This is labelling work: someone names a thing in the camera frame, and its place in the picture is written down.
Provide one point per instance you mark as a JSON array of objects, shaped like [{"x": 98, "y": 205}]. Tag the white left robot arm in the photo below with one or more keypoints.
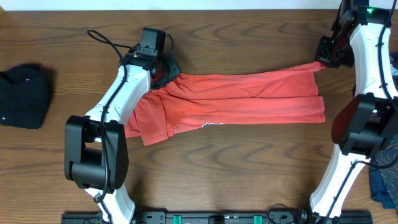
[{"x": 96, "y": 156}]

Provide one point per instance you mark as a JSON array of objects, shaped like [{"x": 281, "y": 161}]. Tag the folded black garment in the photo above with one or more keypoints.
[{"x": 25, "y": 96}]

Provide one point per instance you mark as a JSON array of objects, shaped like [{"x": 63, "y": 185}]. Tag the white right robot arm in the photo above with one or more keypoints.
[{"x": 368, "y": 123}]

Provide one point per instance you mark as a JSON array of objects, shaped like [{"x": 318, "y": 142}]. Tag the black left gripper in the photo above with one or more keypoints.
[{"x": 173, "y": 70}]

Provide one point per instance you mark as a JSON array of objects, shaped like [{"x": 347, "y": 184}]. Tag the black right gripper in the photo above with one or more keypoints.
[{"x": 322, "y": 56}]

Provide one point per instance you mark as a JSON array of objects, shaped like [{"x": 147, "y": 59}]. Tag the red orange t-shirt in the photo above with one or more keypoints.
[{"x": 192, "y": 102}]

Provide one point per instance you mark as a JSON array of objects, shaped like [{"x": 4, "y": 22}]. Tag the dark patterned garment pile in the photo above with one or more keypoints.
[{"x": 383, "y": 183}]

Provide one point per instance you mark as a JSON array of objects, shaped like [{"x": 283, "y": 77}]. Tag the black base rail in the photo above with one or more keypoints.
[{"x": 280, "y": 216}]

